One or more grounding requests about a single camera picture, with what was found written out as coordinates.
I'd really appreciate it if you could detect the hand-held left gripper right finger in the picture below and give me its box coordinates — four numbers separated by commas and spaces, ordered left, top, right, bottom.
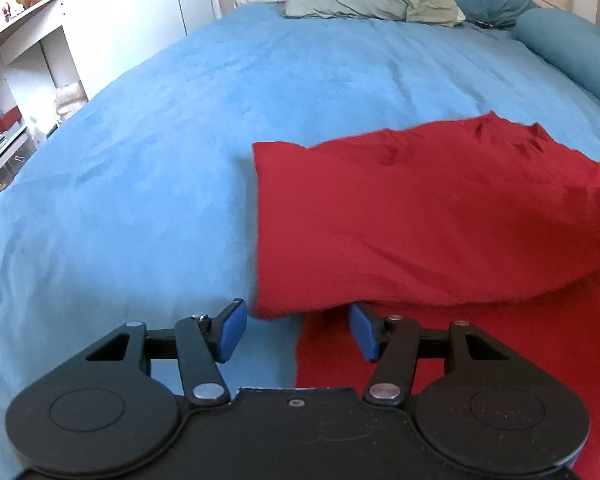
347, 302, 512, 407

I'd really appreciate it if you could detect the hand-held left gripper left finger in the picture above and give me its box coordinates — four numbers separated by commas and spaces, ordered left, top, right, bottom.
82, 298, 248, 408

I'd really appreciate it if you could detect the red garment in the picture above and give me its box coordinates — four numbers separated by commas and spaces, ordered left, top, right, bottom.
251, 112, 600, 480

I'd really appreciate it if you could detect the light blue bed blanket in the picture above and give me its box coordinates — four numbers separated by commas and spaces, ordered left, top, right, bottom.
0, 2, 600, 480

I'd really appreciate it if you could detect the cream cloth bundle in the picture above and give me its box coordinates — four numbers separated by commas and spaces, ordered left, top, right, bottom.
54, 83, 90, 122

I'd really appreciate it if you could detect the red box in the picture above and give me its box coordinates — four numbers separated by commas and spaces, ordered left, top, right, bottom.
0, 106, 23, 134

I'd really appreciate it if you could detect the sage green pillow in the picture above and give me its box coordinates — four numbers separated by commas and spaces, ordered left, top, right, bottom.
284, 0, 464, 26

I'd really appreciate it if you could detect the white shelf desk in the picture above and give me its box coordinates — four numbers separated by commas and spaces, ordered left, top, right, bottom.
0, 0, 103, 211

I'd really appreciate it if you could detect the teal bolster pillow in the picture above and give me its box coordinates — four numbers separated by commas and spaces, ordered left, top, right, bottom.
509, 7, 600, 106

